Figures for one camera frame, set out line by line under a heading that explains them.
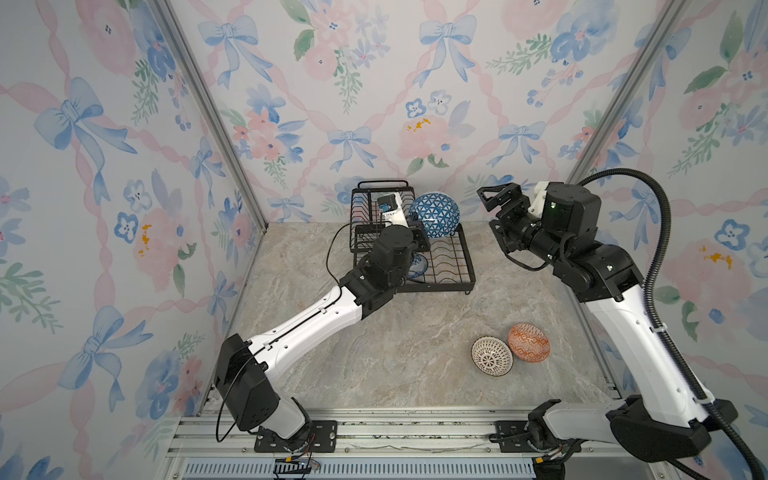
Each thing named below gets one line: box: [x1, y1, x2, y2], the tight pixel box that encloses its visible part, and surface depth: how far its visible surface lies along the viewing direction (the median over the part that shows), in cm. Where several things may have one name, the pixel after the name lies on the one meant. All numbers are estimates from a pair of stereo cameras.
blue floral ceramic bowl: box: [408, 253, 429, 278], surface depth 105 cm
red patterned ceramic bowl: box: [508, 323, 551, 363], surface depth 90 cm
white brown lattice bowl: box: [470, 336, 514, 377], surface depth 87 cm
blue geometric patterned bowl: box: [408, 192, 461, 238], surface depth 71 cm
